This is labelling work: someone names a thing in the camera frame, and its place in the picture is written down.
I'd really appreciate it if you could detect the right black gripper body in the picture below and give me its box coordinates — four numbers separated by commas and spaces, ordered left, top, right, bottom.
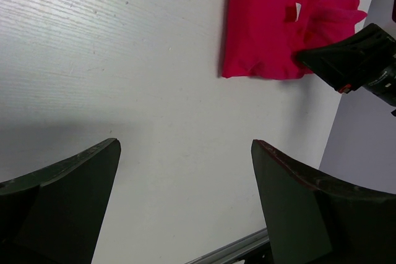
337, 35, 395, 107

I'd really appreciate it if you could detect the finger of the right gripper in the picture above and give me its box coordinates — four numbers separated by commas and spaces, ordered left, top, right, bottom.
295, 23, 392, 90

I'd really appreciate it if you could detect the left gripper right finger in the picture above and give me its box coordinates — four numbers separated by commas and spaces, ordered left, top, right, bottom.
251, 140, 395, 263

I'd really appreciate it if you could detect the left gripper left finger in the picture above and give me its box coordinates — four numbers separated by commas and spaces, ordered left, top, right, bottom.
1, 138, 121, 263

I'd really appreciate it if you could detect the red t-shirt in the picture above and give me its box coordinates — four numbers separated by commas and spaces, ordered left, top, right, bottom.
222, 0, 367, 80

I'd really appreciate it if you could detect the aluminium front table rail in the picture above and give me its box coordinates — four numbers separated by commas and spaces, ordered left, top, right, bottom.
187, 228, 269, 264

